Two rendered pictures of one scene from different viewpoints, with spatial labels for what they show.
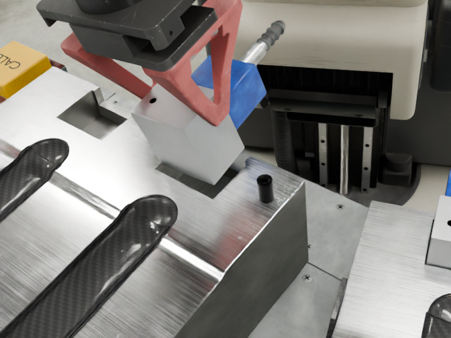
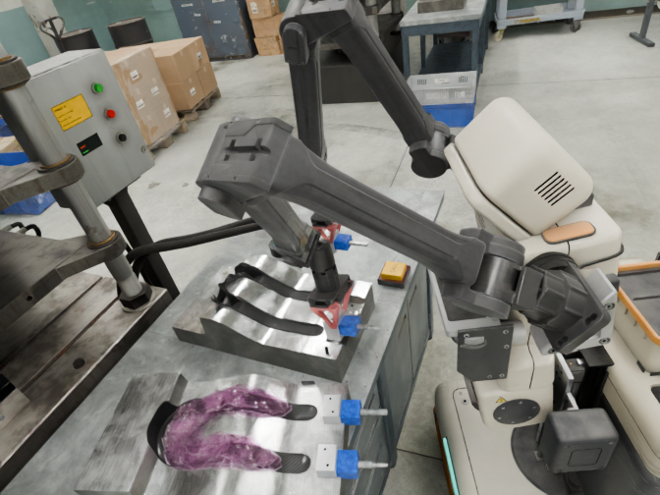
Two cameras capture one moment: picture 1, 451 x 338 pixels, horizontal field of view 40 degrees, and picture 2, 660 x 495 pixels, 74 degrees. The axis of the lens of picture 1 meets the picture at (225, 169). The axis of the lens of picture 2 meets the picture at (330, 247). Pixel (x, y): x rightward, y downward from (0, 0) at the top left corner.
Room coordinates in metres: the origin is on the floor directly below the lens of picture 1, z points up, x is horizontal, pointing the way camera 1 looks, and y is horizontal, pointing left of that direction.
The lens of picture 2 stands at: (0.14, -0.67, 1.68)
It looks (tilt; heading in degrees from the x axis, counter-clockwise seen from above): 37 degrees down; 74
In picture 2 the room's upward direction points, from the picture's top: 12 degrees counter-clockwise
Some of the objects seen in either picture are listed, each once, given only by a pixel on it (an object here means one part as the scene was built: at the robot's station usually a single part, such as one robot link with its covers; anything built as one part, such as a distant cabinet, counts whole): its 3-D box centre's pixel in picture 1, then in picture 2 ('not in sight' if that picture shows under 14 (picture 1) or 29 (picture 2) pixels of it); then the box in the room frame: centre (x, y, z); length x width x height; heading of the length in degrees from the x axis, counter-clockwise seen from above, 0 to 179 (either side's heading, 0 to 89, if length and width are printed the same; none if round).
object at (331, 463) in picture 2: not in sight; (353, 464); (0.21, -0.26, 0.86); 0.13 x 0.05 x 0.05; 152
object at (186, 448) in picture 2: not in sight; (221, 425); (0.00, -0.09, 0.90); 0.26 x 0.18 x 0.08; 152
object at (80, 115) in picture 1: (105, 129); (354, 307); (0.38, 0.09, 0.87); 0.05 x 0.05 x 0.04; 44
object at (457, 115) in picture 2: not in sight; (439, 107); (2.37, 2.66, 0.11); 0.61 x 0.41 x 0.22; 138
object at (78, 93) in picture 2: not in sight; (150, 260); (-0.15, 0.87, 0.74); 0.31 x 0.22 x 1.47; 44
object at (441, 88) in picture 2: not in sight; (439, 88); (2.37, 2.66, 0.28); 0.61 x 0.41 x 0.15; 138
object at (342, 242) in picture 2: not in sight; (346, 242); (0.45, 0.28, 0.93); 0.13 x 0.05 x 0.05; 134
